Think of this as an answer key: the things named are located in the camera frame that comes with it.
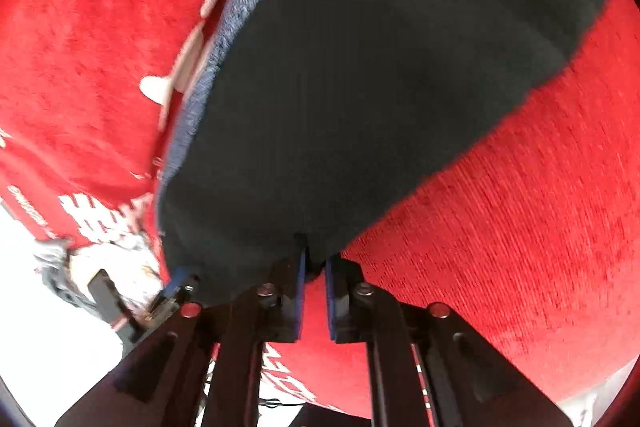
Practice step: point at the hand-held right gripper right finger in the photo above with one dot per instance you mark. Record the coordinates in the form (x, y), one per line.
(329, 307)

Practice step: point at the dark object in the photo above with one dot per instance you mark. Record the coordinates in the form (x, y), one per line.
(330, 417)

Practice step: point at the red printed blanket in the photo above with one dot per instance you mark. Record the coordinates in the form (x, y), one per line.
(500, 232)

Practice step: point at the black pants blue patterned waistband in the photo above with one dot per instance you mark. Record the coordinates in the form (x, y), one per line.
(375, 82)

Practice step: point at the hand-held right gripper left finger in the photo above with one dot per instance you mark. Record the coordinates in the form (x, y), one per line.
(300, 297)

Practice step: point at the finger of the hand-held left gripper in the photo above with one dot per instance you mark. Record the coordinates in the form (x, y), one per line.
(176, 286)

